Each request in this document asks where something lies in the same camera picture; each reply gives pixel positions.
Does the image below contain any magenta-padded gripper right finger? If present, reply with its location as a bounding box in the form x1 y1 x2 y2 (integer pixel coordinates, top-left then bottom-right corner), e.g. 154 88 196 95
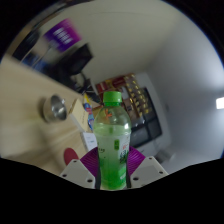
126 146 169 190

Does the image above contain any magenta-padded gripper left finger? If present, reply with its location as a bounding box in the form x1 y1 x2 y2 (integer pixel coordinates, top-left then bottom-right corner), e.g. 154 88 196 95
59 147 101 190

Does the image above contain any green drink bottle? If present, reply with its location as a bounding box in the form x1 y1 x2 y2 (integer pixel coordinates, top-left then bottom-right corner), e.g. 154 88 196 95
92 90 133 191

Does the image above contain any red round coaster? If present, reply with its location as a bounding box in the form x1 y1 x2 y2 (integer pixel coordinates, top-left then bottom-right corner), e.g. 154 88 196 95
63 147 80 166

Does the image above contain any white paper booklet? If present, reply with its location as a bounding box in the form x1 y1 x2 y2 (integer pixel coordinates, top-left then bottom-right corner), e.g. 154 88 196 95
81 131 98 152

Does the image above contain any pale yellow book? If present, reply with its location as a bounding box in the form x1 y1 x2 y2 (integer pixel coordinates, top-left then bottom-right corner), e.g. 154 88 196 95
67 98 90 133

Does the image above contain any blue packet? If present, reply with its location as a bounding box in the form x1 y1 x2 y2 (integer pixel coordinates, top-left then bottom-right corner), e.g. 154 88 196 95
83 102 95 131

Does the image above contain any steel bowl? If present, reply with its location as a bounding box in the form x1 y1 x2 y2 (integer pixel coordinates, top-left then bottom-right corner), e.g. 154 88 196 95
41 94 68 123

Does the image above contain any wooden shelf unit with trophies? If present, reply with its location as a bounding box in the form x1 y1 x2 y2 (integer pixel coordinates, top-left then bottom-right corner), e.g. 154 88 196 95
95 73 151 121

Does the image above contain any ceiling tube light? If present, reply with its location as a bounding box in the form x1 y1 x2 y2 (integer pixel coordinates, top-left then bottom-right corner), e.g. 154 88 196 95
215 96 224 110

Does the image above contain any black office chair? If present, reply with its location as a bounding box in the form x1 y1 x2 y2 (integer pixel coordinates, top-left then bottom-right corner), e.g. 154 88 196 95
59 43 94 88

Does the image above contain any purple sign board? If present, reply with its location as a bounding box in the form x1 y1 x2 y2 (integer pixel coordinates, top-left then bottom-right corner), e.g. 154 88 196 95
43 18 83 53

